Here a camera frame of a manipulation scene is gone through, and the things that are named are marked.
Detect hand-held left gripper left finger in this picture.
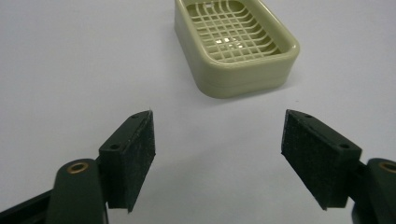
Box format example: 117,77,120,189
98,109,156,214

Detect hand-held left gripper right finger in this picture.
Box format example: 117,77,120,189
280,108,363,211

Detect pale green soap dish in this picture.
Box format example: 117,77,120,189
174,0,301,100

